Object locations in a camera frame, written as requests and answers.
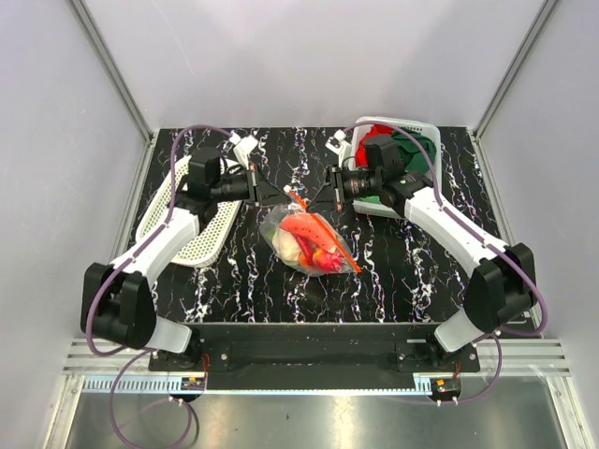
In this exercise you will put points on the right aluminium frame post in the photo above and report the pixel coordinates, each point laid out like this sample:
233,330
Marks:
539,24

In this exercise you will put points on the light green cloth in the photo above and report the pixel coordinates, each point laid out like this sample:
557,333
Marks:
370,200

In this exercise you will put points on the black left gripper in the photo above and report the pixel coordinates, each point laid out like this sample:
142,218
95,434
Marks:
261,191

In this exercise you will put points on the aluminium frame post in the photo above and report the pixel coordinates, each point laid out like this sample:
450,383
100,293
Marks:
102,53
539,24

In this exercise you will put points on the dark green cloth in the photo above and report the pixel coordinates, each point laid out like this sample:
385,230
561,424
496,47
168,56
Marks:
413,158

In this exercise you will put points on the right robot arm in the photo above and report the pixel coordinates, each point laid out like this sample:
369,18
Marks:
501,277

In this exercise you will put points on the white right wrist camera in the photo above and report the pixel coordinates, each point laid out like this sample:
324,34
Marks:
339,144

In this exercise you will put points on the fake white cauliflower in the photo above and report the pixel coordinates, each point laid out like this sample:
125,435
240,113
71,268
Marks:
286,247

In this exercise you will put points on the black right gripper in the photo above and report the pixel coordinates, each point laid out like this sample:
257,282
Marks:
331,194

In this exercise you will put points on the fake watermelon slice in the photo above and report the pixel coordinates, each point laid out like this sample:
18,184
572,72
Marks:
311,227

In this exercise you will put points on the white slotted cable duct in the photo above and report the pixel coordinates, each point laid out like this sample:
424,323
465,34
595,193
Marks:
149,384

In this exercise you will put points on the left aluminium frame post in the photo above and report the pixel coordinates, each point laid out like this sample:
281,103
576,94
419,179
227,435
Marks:
102,53

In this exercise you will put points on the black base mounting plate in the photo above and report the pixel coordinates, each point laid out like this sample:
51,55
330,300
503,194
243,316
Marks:
317,358

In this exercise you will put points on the white oval perforated basket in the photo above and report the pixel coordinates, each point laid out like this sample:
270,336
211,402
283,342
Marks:
203,250

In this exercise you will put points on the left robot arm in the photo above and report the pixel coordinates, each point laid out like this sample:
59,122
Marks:
117,303

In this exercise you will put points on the clear zip top bag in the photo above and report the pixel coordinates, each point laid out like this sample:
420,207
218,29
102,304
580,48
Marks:
305,241

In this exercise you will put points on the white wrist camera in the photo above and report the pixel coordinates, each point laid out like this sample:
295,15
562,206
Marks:
242,147
339,144

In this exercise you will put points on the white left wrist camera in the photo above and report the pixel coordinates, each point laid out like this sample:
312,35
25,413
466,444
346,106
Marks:
242,147

